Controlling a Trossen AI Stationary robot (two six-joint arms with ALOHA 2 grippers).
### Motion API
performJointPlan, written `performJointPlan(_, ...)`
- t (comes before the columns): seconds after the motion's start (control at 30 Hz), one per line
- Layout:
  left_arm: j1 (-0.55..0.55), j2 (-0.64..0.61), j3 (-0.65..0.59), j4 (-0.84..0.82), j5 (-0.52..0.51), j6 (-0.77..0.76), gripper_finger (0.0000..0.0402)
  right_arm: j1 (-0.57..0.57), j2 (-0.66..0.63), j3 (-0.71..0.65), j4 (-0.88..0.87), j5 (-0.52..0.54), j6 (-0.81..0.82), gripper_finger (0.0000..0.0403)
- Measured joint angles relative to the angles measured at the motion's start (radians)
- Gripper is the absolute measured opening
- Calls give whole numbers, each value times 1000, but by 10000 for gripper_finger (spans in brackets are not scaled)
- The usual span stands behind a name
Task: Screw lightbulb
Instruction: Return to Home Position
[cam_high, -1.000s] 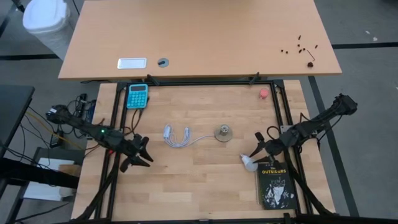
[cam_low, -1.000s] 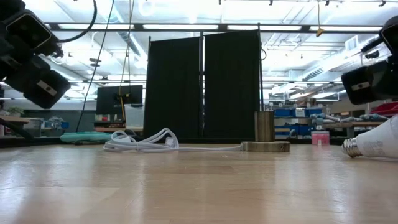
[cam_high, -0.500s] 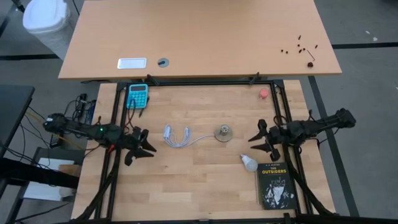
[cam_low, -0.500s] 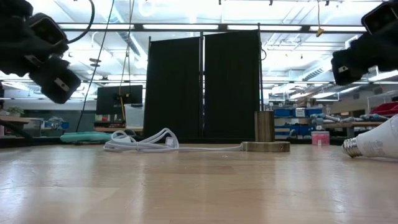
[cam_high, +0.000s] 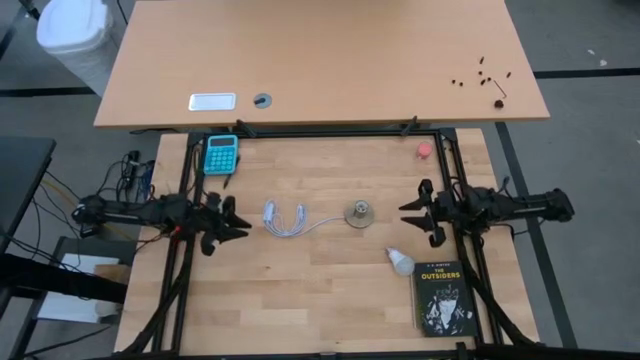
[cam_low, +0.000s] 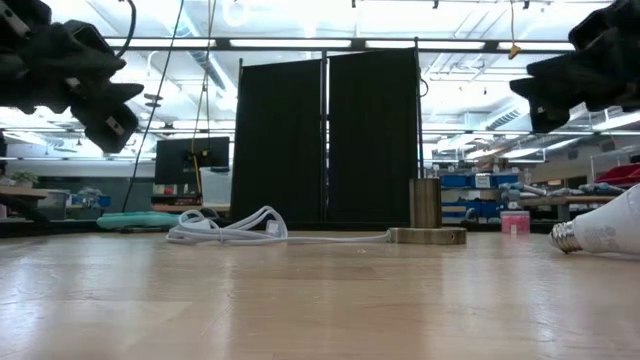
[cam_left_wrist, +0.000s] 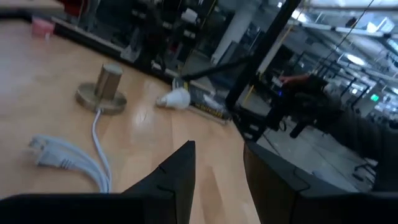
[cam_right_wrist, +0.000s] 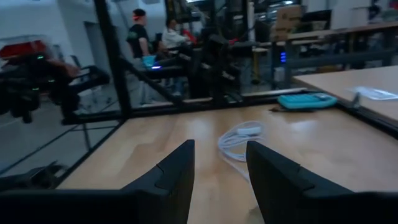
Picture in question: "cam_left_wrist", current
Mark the person's hand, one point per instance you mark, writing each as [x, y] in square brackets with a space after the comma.
[292, 79]

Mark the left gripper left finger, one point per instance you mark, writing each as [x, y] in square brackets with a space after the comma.
[171, 193]

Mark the black aluminium table frame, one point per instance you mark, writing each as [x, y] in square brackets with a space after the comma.
[93, 42]

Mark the small red box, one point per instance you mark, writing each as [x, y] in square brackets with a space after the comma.
[42, 28]

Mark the red storage bin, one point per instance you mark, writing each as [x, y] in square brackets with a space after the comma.
[74, 6]

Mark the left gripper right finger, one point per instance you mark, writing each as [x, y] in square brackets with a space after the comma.
[286, 199]

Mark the white lightbulb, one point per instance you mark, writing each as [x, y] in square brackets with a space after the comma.
[175, 99]

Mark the brass lamp socket base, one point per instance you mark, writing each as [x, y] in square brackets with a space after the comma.
[105, 90]

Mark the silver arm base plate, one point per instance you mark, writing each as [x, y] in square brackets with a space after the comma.
[129, 54]

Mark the beige wooden desk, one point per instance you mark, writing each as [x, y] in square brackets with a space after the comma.
[31, 4]

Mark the person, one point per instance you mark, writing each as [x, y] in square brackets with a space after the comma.
[311, 99]

